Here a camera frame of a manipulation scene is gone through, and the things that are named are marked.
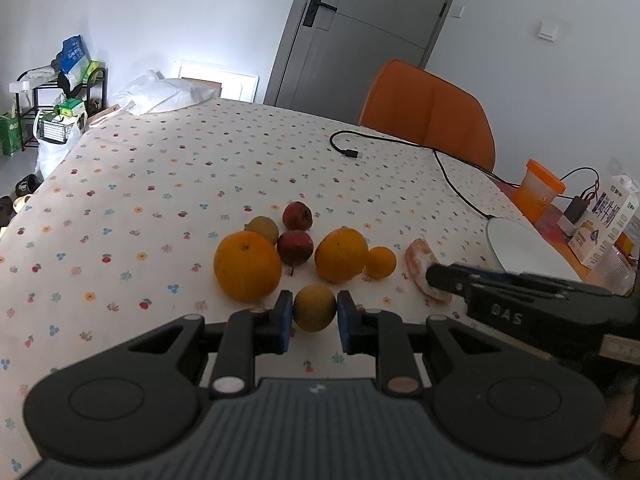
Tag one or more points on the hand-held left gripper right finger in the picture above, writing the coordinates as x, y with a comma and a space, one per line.
345, 325

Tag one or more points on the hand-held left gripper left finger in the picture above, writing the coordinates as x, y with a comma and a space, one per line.
285, 321

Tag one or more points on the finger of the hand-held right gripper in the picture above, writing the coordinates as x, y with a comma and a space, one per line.
445, 277
505, 276

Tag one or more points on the pink pomelo segment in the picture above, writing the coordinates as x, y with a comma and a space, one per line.
419, 262

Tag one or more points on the yellow-brown pear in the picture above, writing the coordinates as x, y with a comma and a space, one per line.
314, 307
262, 229

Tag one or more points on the white plate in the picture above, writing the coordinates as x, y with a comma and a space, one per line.
525, 250

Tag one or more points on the large orange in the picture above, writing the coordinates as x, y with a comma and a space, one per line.
247, 266

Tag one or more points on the small orange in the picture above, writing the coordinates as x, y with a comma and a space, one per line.
380, 262

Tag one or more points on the medium orange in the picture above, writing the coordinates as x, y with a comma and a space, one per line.
341, 255

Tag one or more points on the small red apple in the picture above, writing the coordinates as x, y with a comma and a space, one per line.
297, 215
295, 246

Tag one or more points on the clear plastic cup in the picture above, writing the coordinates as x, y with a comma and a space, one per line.
614, 270

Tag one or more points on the orange lidded cup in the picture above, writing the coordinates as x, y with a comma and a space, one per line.
535, 195

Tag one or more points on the black charger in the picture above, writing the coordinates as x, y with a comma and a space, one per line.
579, 208

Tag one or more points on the white milk carton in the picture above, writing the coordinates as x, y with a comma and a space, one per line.
602, 225

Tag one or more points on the orange chair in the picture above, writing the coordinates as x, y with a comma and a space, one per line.
425, 105

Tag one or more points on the floral tablecloth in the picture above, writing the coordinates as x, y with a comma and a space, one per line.
175, 170

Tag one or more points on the white framed board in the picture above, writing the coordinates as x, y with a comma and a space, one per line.
235, 82

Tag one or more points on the grey door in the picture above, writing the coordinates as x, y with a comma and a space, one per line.
360, 45

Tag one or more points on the white plastic bag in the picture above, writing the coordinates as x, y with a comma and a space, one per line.
160, 91

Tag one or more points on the white sack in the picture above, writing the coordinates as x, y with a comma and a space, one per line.
52, 152

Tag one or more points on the black slipper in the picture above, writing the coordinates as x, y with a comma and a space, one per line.
27, 185

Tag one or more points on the brown slipper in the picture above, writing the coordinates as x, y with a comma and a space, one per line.
10, 207

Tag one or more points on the green package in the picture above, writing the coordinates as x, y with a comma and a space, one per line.
95, 71

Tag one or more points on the black metal rack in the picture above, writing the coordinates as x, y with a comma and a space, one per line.
30, 110

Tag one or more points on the green bag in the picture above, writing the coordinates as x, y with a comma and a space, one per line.
10, 135

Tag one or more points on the blue bag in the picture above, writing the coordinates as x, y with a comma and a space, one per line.
72, 55

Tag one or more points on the small white wall switch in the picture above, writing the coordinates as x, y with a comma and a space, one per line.
460, 11

